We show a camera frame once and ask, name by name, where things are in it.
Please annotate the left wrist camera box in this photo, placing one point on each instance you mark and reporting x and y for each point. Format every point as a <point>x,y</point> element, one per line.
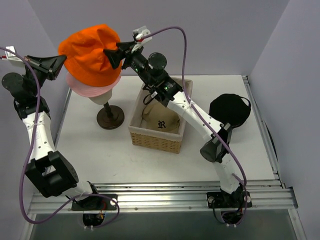
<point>11,58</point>

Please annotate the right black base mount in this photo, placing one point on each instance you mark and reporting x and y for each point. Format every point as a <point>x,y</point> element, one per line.
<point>229,209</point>

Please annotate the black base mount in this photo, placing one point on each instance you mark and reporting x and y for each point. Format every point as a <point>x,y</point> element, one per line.
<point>109,202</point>
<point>229,209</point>

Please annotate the beige cap with R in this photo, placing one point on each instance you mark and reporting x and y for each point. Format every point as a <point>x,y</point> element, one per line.
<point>161,119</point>

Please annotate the black cap with R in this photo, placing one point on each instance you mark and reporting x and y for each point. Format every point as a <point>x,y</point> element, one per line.
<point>230,108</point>

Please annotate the wicker basket with liner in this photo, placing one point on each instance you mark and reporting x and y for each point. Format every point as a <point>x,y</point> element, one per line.
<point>140,136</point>

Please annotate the cream mannequin head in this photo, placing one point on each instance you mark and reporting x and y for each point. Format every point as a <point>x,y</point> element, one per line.
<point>102,99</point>

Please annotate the orange hat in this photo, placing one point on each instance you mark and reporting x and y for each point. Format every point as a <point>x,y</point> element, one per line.
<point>85,58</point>

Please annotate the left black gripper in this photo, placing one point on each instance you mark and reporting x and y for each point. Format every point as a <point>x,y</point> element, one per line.
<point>38,64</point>

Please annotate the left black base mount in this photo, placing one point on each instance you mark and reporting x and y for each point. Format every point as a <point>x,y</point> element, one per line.
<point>109,202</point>

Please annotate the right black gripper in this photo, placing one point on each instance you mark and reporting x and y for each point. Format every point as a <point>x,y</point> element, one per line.
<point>126,55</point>

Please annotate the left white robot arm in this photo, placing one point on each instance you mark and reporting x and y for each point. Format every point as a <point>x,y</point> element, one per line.
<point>47,169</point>

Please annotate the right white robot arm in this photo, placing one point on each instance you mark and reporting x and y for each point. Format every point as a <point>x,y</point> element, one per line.
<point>164,89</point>

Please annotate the dark round mannequin stand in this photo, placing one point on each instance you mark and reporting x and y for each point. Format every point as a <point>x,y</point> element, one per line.
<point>110,117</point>

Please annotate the aluminium rail frame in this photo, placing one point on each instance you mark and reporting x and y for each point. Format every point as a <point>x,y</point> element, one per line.
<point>163,195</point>

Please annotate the pink hat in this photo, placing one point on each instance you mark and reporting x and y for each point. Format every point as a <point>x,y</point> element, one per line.
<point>86,90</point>

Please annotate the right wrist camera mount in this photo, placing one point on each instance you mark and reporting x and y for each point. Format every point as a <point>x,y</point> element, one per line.
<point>141,37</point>

